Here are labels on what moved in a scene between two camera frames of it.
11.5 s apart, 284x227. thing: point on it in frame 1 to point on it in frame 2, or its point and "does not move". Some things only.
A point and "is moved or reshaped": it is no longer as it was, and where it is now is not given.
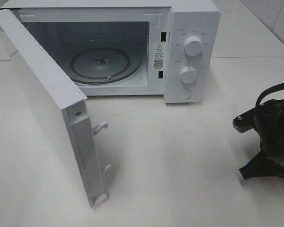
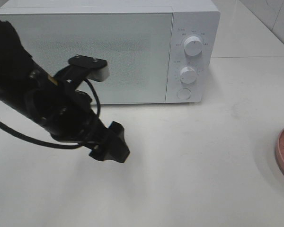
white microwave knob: x=193 y=46 does not move
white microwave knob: x=188 y=74 does not move
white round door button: x=183 y=93 does not move
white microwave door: x=64 y=107 is moved or reshaped
